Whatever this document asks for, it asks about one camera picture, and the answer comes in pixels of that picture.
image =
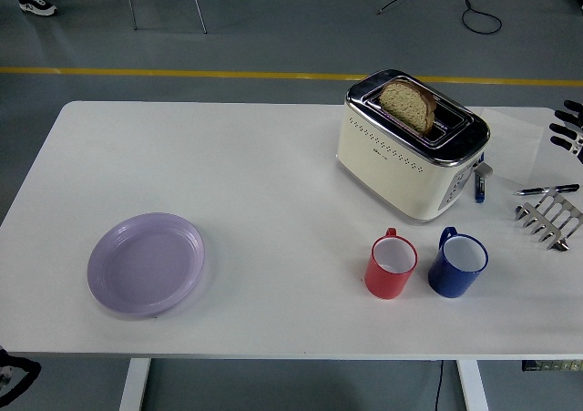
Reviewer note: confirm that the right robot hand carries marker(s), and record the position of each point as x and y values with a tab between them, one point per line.
571	130

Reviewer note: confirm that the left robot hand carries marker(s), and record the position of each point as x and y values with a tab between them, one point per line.
13	374

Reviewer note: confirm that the brown bread slice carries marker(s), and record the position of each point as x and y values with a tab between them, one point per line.
407	105

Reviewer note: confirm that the purple plastic plate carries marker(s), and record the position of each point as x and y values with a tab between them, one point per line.
146	267

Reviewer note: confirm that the black ballpoint pen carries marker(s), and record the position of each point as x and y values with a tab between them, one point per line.
549	189

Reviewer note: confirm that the metal toast rack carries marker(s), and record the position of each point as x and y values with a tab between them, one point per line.
546	226

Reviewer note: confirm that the blue marker with grey cap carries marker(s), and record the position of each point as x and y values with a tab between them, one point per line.
479	188

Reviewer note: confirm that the white table leg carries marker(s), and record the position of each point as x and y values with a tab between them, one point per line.
473	386
134	386

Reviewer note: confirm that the cream and chrome toaster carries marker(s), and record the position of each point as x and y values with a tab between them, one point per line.
387	174

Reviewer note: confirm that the blue enamel mug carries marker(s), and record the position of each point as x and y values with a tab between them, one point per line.
448	283

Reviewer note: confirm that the table height control panel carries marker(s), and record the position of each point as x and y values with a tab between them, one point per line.
553	366

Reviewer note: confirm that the red enamel mug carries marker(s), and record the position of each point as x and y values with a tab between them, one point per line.
385	285

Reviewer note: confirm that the metal chair legs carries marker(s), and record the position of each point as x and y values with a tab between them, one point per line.
197	9

